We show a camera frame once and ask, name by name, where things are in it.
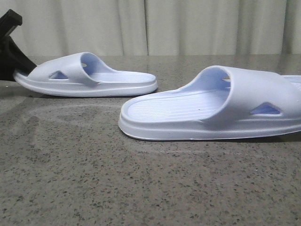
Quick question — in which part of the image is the light blue slipper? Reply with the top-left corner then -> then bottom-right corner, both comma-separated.
13,52 -> 158,97
119,65 -> 301,140

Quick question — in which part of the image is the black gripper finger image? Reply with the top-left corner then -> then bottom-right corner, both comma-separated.
0,9 -> 37,81

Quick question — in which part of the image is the beige background curtain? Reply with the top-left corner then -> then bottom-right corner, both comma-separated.
0,0 -> 301,56

